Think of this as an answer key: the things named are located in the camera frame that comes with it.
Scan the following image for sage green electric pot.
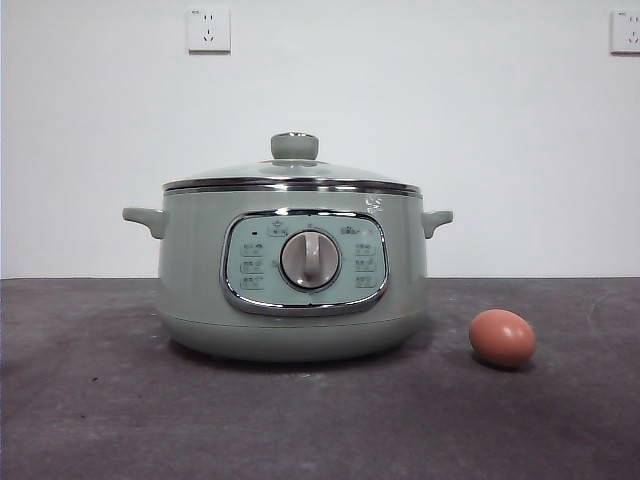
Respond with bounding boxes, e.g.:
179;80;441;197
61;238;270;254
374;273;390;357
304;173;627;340
122;187;455;363

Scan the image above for glass lid with green knob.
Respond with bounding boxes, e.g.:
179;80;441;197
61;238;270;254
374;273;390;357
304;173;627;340
163;131;422;194

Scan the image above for white wall socket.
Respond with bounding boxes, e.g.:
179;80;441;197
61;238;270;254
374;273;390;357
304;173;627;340
187;7;232;55
609;9;640;55

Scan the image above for brown egg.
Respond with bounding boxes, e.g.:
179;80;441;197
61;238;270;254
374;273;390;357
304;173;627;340
468;308;537;370

